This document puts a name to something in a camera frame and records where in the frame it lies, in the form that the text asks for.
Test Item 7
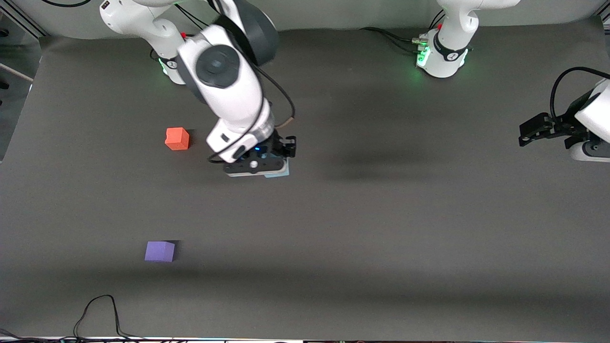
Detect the dark grey table mat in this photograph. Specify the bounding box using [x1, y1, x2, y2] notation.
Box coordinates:
[0, 17, 610, 342]

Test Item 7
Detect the aluminium frame rail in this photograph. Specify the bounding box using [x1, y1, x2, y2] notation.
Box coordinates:
[0, 10, 49, 40]

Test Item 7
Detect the black right base cable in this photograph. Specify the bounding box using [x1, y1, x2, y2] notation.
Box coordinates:
[173, 3, 211, 30]

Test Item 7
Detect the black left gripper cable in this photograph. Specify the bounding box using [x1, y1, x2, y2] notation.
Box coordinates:
[550, 67, 610, 121]

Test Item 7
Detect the thin black looped cable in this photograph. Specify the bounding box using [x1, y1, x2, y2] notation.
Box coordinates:
[73, 294, 146, 342]

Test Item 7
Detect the black left base cable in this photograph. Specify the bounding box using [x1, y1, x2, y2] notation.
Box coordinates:
[359, 27, 426, 51]

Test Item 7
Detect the black base cable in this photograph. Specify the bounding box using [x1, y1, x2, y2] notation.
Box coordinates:
[173, 3, 211, 30]
[359, 27, 426, 51]

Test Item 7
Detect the pale flat bar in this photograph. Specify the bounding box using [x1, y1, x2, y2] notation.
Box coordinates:
[0, 63, 35, 82]

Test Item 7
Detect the blue foam block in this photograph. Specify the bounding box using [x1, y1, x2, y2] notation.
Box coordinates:
[264, 160, 291, 179]

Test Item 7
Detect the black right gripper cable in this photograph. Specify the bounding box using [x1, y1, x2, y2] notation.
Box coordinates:
[207, 62, 296, 165]

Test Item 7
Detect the purple foam block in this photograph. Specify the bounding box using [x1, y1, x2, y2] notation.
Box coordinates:
[144, 241, 175, 263]

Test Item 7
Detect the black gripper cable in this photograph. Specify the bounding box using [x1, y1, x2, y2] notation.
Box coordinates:
[550, 67, 610, 121]
[207, 62, 296, 165]

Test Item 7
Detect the orange foam block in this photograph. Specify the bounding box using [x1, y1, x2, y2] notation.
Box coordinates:
[165, 127, 190, 151]

